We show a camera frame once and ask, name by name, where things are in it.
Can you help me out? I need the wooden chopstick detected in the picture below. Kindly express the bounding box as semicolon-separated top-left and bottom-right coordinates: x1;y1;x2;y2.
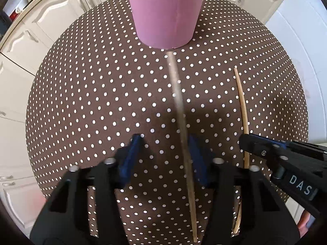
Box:
233;67;250;234
166;51;198;244

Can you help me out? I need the red container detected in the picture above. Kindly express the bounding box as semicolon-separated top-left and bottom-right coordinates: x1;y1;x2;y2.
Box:
9;7;22;21

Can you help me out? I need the pink cylindrical utensil holder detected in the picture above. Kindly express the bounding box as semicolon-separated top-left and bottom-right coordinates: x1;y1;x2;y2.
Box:
129;0;203;49

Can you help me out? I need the brown polka dot tablecloth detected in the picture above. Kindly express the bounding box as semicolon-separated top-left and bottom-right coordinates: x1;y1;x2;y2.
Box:
26;0;308;244

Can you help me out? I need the person's right hand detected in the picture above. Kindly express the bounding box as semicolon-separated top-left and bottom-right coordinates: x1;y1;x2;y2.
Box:
297;210;315;237

